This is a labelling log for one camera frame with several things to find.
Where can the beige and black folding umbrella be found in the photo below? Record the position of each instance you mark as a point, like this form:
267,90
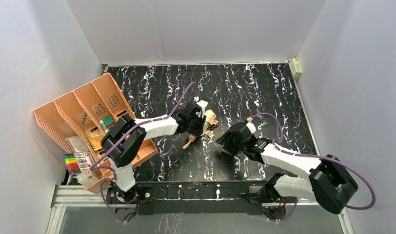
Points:
210,124

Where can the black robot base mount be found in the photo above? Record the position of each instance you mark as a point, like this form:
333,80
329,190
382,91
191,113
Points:
244,197

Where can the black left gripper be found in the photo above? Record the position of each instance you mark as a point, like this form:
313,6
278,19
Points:
195,122

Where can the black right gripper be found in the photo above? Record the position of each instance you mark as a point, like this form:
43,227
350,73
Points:
232,141

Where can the aluminium frame rail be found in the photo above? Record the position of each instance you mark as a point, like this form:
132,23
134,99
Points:
78,211

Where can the small white red box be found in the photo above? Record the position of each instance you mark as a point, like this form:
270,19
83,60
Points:
87,178

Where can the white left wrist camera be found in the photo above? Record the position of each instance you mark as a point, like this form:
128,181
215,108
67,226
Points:
202,106

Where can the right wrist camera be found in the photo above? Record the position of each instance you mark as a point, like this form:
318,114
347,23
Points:
250,125

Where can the yellow spiral notebook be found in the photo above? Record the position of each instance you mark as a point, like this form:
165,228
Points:
95,138

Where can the coloured marker set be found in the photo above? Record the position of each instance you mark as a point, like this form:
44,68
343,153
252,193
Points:
77,162

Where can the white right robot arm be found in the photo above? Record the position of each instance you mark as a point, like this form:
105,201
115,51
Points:
319,180

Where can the green eraser block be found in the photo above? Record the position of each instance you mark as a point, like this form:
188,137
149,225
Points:
108,121

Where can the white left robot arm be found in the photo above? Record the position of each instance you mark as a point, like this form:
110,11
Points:
122,143

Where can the orange plastic desk organizer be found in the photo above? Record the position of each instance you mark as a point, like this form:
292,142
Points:
80,111

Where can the glue stick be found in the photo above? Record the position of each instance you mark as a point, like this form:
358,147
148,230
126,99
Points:
105,129

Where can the white green box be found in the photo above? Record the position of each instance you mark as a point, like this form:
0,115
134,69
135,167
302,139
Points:
295,68

